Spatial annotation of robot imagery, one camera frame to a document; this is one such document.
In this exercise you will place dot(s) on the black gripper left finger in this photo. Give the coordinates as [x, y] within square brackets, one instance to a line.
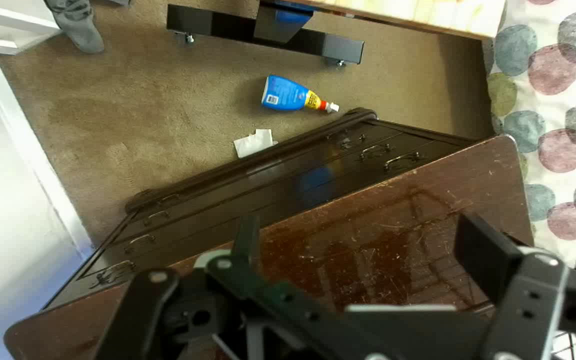
[139, 313]

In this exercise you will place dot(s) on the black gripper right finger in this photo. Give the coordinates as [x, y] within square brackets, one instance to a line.
[529, 306]

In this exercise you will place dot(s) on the white shelf unit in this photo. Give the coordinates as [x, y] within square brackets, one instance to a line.
[8, 31]

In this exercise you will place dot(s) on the dark wood dresser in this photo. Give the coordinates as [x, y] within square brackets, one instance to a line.
[369, 221]

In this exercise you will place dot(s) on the white paper scrap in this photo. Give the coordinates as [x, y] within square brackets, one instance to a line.
[252, 143]

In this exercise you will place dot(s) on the bed with patterned bedspread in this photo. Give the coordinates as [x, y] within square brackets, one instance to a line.
[554, 101]

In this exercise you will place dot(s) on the blue spray bottle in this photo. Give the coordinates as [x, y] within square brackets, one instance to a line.
[289, 92]

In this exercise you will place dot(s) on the grey suede boot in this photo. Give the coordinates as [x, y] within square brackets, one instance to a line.
[78, 22]

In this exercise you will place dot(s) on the black wheeled stand base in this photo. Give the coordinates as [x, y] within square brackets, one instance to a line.
[235, 26]

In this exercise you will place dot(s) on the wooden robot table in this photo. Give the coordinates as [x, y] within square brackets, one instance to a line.
[428, 17]

